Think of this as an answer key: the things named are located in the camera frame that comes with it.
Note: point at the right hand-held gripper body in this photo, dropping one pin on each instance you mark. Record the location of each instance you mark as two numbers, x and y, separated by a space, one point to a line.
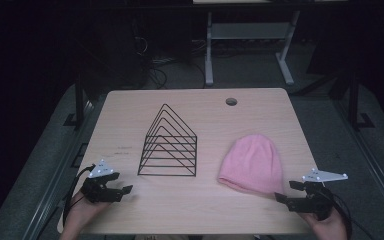
315 201

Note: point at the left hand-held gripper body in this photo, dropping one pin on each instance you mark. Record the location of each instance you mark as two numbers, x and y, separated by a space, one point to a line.
95 191

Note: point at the pink knitted beanie hat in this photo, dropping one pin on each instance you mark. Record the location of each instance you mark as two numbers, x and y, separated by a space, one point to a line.
251 165

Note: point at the person's left hand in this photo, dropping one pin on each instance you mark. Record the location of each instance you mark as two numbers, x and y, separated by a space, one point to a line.
80 213

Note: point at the person's right hand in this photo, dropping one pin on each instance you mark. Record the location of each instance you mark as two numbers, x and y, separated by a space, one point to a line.
330 230

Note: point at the black metal stand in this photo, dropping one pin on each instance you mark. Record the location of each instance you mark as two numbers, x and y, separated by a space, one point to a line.
354 100
79 100

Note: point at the aluminium frame rail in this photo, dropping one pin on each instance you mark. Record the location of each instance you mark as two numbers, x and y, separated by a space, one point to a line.
373 156
51 186

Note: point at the white metal desk frame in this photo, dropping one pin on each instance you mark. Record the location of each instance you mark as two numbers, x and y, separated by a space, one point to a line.
246 31

